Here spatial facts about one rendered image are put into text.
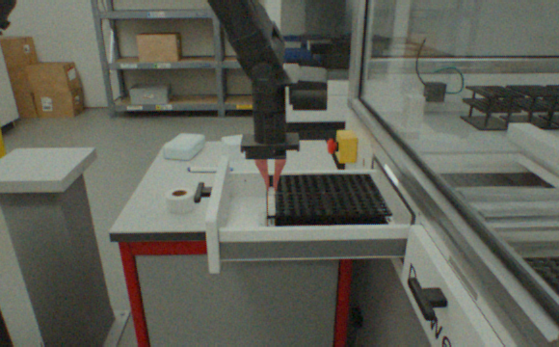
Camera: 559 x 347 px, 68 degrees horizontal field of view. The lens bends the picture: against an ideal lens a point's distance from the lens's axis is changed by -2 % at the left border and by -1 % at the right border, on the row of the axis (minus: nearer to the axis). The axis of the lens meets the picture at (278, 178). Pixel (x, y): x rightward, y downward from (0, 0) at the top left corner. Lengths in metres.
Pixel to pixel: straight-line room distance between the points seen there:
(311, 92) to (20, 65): 4.69
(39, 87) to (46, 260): 3.78
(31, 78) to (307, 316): 4.51
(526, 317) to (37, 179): 1.25
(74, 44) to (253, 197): 4.61
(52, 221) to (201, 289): 0.60
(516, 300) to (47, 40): 5.34
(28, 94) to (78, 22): 0.96
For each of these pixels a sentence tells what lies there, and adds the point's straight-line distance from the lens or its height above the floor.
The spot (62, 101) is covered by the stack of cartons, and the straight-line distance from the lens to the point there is 5.16.
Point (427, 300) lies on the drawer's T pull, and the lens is 0.56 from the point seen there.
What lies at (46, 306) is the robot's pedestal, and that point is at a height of 0.26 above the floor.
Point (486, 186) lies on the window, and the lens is 0.54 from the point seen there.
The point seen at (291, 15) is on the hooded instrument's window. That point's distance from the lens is 1.55.
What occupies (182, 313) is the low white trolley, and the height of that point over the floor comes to 0.50.
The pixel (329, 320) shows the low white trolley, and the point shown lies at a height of 0.47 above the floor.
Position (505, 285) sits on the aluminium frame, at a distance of 0.49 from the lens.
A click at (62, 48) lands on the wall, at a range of 5.46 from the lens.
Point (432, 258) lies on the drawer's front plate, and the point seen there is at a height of 0.93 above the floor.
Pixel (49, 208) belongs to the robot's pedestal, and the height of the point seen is 0.65.
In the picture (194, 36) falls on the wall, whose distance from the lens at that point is 5.02.
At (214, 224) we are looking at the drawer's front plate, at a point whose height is 0.92.
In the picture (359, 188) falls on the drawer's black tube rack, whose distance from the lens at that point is 0.84.
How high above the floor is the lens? 1.26
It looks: 24 degrees down
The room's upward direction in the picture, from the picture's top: straight up
